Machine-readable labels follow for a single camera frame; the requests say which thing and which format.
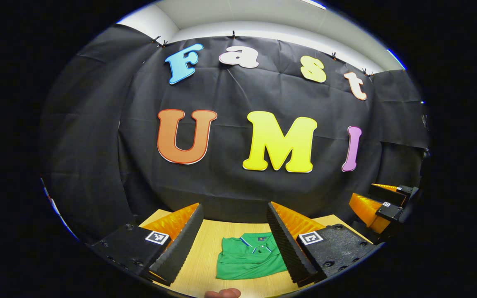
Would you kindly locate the black backdrop cloth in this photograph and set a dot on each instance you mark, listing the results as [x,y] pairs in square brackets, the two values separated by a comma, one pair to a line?
[230,95]

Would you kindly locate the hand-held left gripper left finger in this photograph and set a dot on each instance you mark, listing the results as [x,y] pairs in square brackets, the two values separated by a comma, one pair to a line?
[182,244]

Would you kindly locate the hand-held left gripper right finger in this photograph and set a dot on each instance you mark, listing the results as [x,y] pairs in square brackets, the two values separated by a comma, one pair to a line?
[290,244]

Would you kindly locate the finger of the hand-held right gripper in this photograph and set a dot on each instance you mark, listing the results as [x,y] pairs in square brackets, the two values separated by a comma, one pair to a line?
[389,211]
[387,194]

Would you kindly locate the green T-shirt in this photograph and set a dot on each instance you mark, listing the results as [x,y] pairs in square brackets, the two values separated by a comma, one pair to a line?
[246,260]

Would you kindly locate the ceiling light strip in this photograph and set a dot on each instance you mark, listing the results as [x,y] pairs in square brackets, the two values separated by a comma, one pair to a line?
[396,59]
[314,3]

